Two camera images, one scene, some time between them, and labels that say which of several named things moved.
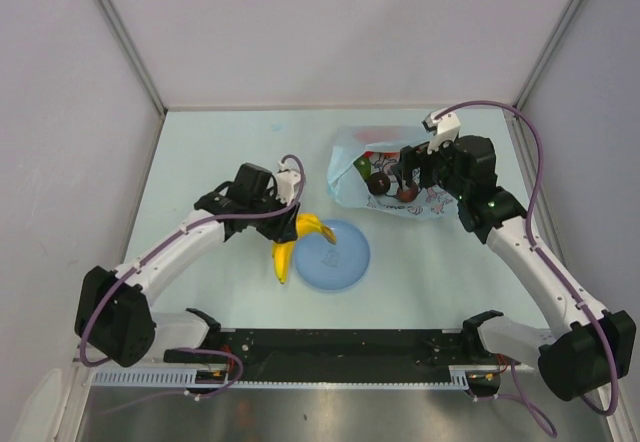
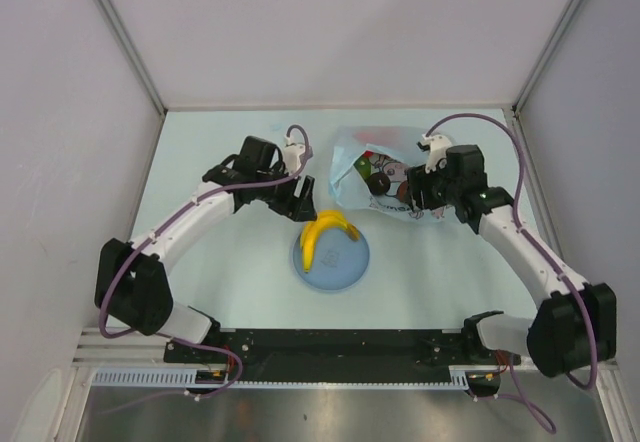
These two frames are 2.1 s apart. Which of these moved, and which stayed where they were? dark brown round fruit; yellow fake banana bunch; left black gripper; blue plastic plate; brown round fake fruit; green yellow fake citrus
Moved: yellow fake banana bunch; left black gripper
Stayed: dark brown round fruit; blue plastic plate; green yellow fake citrus; brown round fake fruit
